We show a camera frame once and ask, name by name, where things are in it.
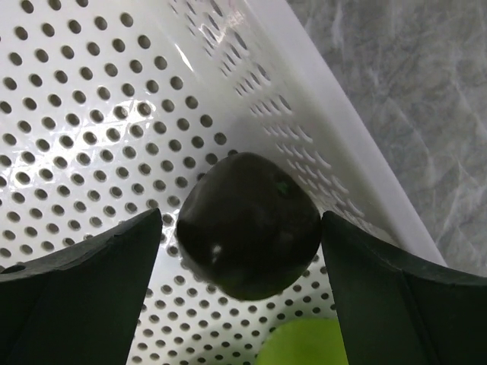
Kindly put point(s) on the dark purple mangosteen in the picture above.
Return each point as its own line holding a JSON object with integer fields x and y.
{"x": 248, "y": 228}

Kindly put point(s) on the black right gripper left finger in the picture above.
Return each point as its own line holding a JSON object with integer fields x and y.
{"x": 80, "y": 305}

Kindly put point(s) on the green apple right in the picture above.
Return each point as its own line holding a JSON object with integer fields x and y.
{"x": 304, "y": 342}

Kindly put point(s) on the white perforated plastic basket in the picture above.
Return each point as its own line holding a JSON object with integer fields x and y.
{"x": 110, "y": 108}

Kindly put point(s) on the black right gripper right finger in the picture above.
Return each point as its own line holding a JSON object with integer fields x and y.
{"x": 396, "y": 308}

